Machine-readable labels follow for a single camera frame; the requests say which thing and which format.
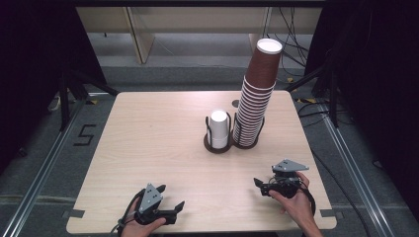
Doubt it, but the stack of brown paper cups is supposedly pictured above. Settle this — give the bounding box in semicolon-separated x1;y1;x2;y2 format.
232;74;277;148

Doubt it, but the dark double cup holder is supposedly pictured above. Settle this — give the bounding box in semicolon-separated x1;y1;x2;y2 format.
203;111;267;155

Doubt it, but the black curtain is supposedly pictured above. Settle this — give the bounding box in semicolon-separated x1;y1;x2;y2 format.
304;0;419;218
0;0;108;176

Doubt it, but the brown paper cup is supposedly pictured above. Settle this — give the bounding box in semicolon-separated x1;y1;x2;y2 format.
244;38;284;91

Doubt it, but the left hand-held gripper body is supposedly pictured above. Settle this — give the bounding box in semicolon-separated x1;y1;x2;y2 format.
134;183;178;227

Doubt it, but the left hand-held gripper cable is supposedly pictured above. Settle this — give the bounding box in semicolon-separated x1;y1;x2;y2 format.
110;189;146;237

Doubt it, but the black metal stand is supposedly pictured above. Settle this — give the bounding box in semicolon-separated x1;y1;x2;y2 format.
285;60;341;128
58;68;121;132

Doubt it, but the bundle of black cables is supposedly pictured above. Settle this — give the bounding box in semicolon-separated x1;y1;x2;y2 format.
266;6;312;78

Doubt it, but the white paper cup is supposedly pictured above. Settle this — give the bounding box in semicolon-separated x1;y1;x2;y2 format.
209;110;230;141

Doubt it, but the metal floor rail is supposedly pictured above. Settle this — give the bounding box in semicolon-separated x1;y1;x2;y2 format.
0;98;87;237
316;102;419;232

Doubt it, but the right hand-held gripper cable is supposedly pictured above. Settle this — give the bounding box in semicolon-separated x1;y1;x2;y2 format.
297;147;374;237

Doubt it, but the person's left hand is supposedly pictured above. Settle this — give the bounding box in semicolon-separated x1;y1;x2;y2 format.
120;197;168;237

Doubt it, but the person's right hand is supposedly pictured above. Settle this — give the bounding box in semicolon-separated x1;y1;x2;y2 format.
268;171;319;232

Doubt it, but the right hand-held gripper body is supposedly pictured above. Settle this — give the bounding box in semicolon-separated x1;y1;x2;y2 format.
268;159;310;199

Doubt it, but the hand-held gripper cable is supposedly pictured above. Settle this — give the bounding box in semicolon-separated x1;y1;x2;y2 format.
297;147;374;237
110;189;146;237

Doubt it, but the beige wooden shelf unit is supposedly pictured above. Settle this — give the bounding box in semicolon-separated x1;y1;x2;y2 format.
75;6;324;65

